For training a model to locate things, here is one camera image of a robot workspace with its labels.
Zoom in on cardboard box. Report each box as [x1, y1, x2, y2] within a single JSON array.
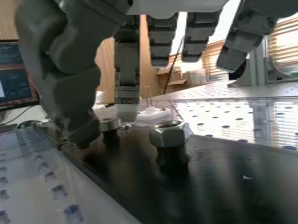
[[156, 65, 194, 93]]

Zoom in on clear box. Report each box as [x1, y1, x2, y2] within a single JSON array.
[[0, 95, 298, 224]]

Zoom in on small white box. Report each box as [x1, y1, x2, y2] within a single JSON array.
[[94, 101, 176, 127]]

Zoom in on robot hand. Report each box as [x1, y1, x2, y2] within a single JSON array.
[[14, 0, 298, 150]]

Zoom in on silver bearing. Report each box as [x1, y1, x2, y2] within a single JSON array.
[[99, 117, 126, 134]]

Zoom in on black plate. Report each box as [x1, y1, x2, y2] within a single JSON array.
[[34, 122, 298, 224]]

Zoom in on silver hex nut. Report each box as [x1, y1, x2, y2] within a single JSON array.
[[148, 119, 194, 149]]

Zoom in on computer screen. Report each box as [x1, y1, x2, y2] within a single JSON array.
[[0, 40, 41, 111]]

